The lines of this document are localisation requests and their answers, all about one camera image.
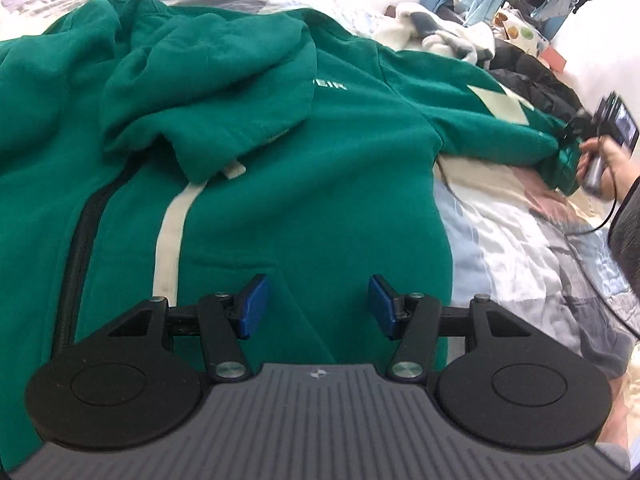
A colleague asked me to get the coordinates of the green zip hoodie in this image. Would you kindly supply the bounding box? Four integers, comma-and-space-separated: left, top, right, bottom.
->
0, 0, 582, 461

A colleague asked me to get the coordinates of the pile of clothes on bed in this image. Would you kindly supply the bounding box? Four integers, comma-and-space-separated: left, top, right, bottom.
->
376, 2, 582, 122

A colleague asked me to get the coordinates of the person's right hand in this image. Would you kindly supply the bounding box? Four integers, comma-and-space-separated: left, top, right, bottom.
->
576, 136, 640, 203

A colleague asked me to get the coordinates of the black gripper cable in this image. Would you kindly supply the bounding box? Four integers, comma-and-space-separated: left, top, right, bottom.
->
564, 164, 640, 340

